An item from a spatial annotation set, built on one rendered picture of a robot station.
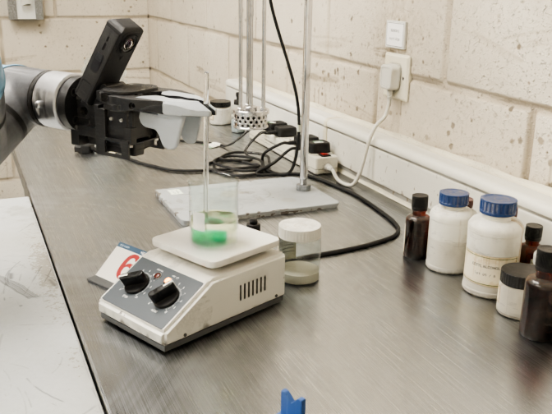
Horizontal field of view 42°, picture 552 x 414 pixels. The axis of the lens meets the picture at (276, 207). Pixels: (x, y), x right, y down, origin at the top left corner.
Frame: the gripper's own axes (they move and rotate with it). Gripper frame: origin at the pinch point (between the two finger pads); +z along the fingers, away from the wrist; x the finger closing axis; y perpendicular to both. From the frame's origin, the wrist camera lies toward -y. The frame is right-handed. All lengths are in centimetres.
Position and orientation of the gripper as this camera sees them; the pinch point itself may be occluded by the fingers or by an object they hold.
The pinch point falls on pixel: (204, 105)
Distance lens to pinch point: 85.5
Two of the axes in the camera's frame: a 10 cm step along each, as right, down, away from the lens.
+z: 8.6, 1.8, -4.7
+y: -0.3, 9.5, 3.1
